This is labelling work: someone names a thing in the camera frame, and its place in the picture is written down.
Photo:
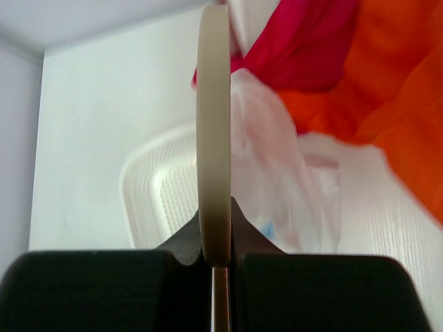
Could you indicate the white t shirt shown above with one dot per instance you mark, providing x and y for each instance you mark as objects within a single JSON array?
[{"x": 311, "y": 194}]

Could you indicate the white perforated plastic basket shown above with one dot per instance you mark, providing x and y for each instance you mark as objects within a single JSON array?
[{"x": 158, "y": 186}]

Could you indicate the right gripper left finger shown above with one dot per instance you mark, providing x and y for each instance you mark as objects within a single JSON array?
[{"x": 164, "y": 289}]

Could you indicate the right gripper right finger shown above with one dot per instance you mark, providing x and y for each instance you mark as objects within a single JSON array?
[{"x": 271, "y": 290}]

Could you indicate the orange t shirt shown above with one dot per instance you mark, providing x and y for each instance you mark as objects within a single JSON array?
[{"x": 390, "y": 95}]

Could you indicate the magenta t shirt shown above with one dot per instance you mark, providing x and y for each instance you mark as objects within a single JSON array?
[{"x": 294, "y": 45}]

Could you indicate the beige hanger of white shirt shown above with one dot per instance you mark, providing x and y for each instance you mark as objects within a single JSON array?
[{"x": 213, "y": 134}]

